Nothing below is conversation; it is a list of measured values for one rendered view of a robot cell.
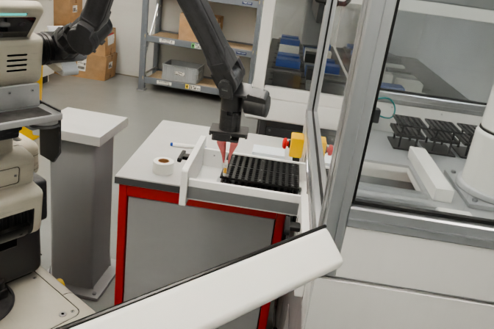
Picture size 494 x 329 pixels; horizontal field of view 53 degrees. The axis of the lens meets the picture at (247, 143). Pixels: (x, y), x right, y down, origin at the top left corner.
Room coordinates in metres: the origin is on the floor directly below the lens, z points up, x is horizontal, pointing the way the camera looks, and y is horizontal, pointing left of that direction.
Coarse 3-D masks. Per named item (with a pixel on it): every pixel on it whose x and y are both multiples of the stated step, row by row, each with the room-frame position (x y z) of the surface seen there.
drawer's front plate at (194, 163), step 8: (200, 144) 1.41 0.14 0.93; (192, 152) 1.34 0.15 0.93; (200, 152) 1.39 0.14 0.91; (192, 160) 1.28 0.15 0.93; (200, 160) 1.41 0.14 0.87; (184, 168) 1.22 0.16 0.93; (192, 168) 1.27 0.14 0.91; (200, 168) 1.43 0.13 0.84; (184, 176) 1.21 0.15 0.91; (192, 176) 1.29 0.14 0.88; (184, 184) 1.21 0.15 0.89; (184, 192) 1.21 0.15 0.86; (184, 200) 1.21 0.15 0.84
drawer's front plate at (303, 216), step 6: (300, 198) 1.16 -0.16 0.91; (306, 198) 1.13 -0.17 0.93; (300, 204) 1.13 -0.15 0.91; (306, 204) 1.10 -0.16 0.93; (300, 210) 1.10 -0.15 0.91; (306, 210) 1.07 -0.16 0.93; (300, 216) 1.07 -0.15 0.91; (306, 216) 1.04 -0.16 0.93; (300, 222) 1.05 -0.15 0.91; (306, 222) 1.01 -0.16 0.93; (306, 228) 0.98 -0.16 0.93; (300, 288) 0.88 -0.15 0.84; (294, 294) 0.88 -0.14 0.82; (300, 294) 0.88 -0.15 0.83
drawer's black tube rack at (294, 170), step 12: (240, 156) 1.43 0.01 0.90; (240, 168) 1.34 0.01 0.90; (252, 168) 1.34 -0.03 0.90; (264, 168) 1.36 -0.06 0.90; (276, 168) 1.37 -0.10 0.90; (288, 168) 1.38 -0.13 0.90; (228, 180) 1.30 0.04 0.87; (240, 180) 1.26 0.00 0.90; (252, 180) 1.26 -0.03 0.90; (264, 180) 1.28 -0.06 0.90; (276, 180) 1.29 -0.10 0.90; (288, 180) 1.29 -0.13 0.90; (288, 192) 1.28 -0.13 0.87
